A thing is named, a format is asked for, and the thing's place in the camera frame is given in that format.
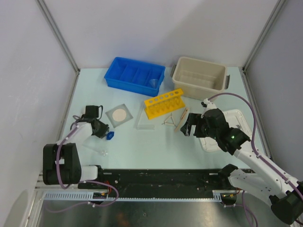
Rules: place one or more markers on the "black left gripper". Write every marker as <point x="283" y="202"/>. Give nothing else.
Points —
<point x="104" y="128"/>

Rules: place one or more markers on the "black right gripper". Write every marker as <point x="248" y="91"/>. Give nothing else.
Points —
<point x="194" y="119"/>

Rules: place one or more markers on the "clear glass test tube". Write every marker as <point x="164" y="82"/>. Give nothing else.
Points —
<point x="138" y="116"/>

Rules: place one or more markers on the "clear glass funnel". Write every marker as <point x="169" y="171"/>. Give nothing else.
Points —
<point x="153" y="83"/>

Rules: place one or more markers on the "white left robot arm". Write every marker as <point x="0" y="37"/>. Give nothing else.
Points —
<point x="61" y="161"/>

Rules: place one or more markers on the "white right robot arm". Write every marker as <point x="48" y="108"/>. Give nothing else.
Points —
<point x="282" y="192"/>

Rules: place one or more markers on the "wooden test tube holder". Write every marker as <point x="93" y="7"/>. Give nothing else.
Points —
<point x="182" y="118"/>

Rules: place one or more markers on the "clear round bottom flask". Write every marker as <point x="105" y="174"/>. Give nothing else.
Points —
<point x="100" y="150"/>

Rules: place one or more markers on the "clay pipe triangle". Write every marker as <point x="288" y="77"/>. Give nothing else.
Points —
<point x="169" y="121"/>

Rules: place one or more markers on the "yellow test tube rack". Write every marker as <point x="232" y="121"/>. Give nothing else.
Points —
<point x="164" y="104"/>

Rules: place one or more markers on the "beige plastic storage box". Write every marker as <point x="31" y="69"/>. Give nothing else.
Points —
<point x="200" y="79"/>

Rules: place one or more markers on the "white plastic lid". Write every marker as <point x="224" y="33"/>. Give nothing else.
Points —
<point x="235" y="119"/>

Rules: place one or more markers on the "blue plastic divided bin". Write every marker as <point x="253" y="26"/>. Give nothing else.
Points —
<point x="132" y="75"/>

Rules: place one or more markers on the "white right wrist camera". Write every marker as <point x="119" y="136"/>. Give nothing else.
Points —
<point x="205" y="103"/>

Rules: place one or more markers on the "wire gauze with ceramic centre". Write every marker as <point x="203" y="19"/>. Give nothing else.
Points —
<point x="119" y="115"/>

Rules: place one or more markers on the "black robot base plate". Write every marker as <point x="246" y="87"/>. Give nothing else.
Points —
<point x="160" y="182"/>

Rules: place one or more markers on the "aluminium frame rail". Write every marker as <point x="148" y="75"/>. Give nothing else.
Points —
<point x="40" y="183"/>

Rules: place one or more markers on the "slotted cable duct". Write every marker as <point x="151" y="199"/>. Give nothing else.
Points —
<point x="97" y="196"/>

